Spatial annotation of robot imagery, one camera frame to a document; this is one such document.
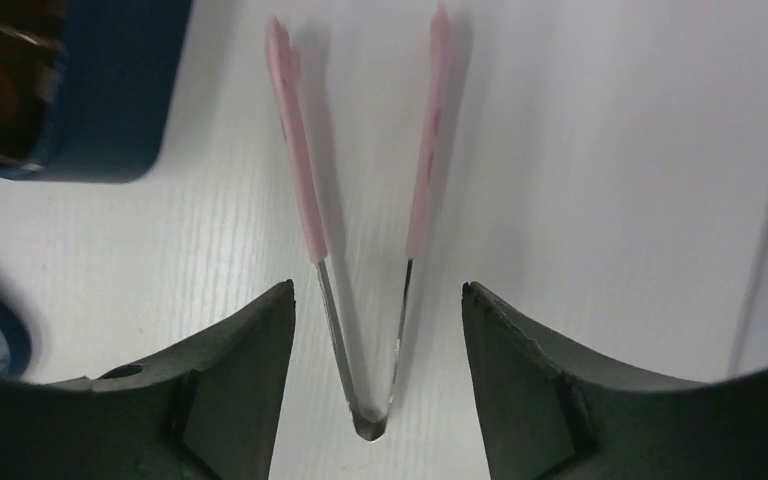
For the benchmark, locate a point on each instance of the pink handled metal tongs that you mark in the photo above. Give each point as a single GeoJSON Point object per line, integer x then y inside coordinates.
{"type": "Point", "coordinates": [284, 66]}

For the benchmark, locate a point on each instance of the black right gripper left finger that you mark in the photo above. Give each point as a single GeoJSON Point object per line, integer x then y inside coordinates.
{"type": "Point", "coordinates": [207, 407]}

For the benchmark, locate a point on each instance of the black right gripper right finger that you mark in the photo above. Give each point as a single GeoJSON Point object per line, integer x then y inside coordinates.
{"type": "Point", "coordinates": [552, 408]}

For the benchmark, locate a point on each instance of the dark blue chocolate box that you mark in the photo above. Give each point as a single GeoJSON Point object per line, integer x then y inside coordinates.
{"type": "Point", "coordinates": [86, 87]}

